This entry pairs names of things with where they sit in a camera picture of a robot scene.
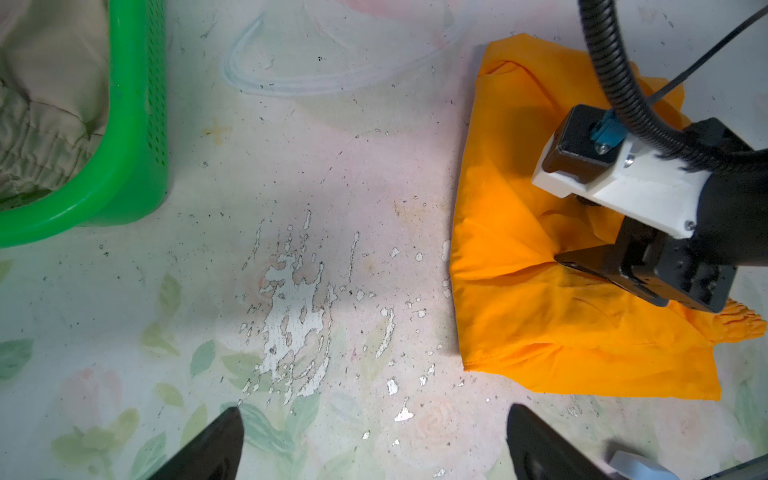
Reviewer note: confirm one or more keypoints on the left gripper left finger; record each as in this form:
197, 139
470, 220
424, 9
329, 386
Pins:
215, 453

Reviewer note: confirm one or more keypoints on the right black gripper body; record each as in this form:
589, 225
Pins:
697, 272

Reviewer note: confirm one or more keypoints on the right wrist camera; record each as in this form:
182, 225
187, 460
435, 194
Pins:
630, 178

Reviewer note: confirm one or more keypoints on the orange shorts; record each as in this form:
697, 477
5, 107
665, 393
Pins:
521, 314

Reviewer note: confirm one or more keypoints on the beige shorts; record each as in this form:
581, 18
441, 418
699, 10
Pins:
54, 94

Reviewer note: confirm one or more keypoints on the green plastic basket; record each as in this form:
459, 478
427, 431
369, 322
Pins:
128, 176

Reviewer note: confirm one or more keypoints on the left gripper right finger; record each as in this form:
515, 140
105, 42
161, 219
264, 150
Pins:
538, 452

